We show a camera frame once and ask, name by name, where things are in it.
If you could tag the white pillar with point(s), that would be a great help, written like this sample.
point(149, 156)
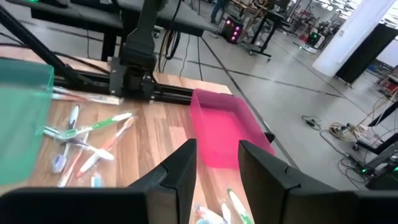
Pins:
point(348, 40)

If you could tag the black desk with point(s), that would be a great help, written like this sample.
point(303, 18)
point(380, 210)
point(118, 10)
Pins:
point(77, 17)

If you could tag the blue toothbrush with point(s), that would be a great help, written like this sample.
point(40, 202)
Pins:
point(208, 216)
point(97, 181)

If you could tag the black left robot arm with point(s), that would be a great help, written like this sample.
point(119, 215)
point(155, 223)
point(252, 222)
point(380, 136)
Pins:
point(140, 40)

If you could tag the red translucent plastic bin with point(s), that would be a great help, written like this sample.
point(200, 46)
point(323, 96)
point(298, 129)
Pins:
point(224, 130)

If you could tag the green translucent plastic bin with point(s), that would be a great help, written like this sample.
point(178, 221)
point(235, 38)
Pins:
point(21, 124)

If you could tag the black equipment green light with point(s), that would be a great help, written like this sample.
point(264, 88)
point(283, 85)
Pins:
point(382, 161)

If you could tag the white device green light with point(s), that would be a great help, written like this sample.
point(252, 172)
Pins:
point(312, 39)

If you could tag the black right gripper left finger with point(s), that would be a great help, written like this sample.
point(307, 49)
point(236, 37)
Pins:
point(168, 193)

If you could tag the black panel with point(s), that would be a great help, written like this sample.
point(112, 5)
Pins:
point(367, 53)

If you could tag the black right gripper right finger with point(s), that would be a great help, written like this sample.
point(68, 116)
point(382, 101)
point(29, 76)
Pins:
point(280, 199)

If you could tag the person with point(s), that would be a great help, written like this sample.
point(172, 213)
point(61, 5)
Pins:
point(219, 11)

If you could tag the black box pink lights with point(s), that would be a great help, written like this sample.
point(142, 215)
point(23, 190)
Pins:
point(231, 31)

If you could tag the black wheeled stand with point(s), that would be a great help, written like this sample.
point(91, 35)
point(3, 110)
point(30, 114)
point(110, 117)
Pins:
point(273, 14)

